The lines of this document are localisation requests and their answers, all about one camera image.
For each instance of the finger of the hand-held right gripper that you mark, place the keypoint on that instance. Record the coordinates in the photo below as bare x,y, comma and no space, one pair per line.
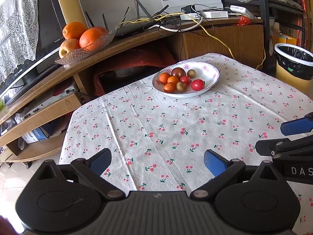
271,146
296,127

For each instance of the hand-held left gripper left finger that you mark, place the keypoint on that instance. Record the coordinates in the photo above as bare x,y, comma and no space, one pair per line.
100,160

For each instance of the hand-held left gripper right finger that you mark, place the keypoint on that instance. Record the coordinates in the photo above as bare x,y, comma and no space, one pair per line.
215,162

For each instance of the large red tomato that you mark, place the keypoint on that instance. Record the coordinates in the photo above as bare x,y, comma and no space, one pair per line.
197,85

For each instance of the brown round fruit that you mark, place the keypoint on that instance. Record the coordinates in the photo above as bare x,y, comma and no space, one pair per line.
181,87
191,73

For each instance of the mandarin orange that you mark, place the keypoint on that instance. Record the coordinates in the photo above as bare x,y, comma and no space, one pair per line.
169,87
165,78
173,79

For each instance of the white floral plate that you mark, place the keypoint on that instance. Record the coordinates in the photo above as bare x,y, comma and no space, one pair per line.
207,74

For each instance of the yellow trash bin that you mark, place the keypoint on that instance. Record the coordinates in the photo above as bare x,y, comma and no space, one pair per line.
283,73

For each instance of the cherry print tablecloth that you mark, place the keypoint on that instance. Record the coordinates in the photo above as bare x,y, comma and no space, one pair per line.
171,127

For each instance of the black trash bag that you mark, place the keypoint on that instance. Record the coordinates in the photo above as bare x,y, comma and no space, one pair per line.
300,63

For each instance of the blue white cardboard box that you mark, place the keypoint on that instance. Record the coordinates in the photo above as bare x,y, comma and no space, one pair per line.
36,133

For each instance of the silver media player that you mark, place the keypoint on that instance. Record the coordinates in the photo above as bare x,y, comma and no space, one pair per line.
49,102

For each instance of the small red tomato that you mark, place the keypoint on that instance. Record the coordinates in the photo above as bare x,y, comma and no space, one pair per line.
185,80

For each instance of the dark metal pot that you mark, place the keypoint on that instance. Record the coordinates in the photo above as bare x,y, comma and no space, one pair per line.
127,76

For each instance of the yellow box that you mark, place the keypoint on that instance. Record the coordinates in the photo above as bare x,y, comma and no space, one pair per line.
287,39

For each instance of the dark red plum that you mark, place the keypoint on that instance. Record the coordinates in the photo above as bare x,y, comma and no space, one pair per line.
178,72

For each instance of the clear plastic bag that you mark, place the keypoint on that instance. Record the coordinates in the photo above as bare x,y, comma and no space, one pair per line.
9,123

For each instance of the glass fruit bowl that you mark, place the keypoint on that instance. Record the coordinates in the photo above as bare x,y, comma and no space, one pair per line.
73,56

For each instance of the black metal shelf rack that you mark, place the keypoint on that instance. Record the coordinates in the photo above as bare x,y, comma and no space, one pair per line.
265,17

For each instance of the yellow apple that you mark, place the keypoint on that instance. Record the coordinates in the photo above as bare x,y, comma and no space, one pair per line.
69,47

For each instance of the red cloth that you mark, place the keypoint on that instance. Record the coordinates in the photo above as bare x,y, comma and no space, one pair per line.
156,56

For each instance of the red plastic bag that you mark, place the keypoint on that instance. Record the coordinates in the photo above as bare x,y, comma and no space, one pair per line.
244,20

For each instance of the large orange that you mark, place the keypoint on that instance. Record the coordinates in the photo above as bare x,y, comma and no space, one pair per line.
73,30
102,30
90,39

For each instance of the wooden TV stand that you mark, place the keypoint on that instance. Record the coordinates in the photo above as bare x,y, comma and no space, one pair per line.
195,41

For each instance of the white labelled device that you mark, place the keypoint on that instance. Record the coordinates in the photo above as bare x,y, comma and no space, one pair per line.
240,10

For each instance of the black router with antennas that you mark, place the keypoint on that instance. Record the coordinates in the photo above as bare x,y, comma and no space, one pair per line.
137,29

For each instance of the white set-top box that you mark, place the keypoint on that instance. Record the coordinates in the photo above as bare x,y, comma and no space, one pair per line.
215,14

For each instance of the black television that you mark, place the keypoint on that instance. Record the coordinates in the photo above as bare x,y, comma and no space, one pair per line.
49,24

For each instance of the white power strip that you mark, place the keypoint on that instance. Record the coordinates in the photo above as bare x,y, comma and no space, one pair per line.
190,16

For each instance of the white lace cloth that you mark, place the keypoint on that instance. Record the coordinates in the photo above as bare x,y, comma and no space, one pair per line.
17,29

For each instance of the black power adapter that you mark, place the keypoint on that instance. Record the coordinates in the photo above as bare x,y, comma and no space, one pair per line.
188,8

